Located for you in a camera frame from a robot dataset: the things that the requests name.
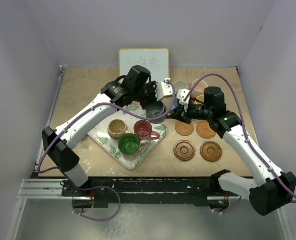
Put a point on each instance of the tan ceramic cup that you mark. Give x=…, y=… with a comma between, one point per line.
x=117, y=128

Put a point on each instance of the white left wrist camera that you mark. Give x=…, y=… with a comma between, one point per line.
x=164, y=89

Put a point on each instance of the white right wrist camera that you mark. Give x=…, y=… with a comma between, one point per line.
x=182, y=97

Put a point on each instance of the floral serving tray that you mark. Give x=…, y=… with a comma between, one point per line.
x=100, y=136

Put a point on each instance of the brown ringed coaster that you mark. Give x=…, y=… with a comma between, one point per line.
x=184, y=150
x=211, y=151

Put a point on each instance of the pink ceramic cup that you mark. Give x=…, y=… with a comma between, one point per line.
x=199, y=88

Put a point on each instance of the light blue ceramic cup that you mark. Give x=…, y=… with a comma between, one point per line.
x=175, y=107

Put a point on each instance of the grey blue ceramic cup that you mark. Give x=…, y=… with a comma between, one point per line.
x=154, y=110

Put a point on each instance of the woven bamboo coaster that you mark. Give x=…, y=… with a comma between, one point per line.
x=184, y=129
x=203, y=129

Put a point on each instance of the green ceramic cup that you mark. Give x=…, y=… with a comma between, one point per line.
x=130, y=144

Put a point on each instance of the yellow ceramic cup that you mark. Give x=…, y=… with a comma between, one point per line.
x=199, y=99

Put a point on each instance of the black front rail base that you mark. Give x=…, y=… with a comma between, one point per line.
x=103, y=191

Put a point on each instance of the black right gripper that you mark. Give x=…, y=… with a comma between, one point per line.
x=181, y=114

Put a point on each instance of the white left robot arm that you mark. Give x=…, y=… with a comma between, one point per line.
x=58, y=143

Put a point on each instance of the red ceramic cup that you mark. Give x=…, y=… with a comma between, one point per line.
x=144, y=130

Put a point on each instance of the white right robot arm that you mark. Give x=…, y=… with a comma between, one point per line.
x=266, y=191

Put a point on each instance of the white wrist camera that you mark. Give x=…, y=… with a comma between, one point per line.
x=182, y=97
x=164, y=89

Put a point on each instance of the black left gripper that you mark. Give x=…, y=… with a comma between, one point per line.
x=152, y=88

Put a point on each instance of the aluminium frame rail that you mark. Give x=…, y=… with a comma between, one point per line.
x=44, y=188

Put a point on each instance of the white ceramic cup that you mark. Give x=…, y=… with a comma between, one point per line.
x=180, y=85

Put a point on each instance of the small whiteboard with stand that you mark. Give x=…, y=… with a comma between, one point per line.
x=156, y=60

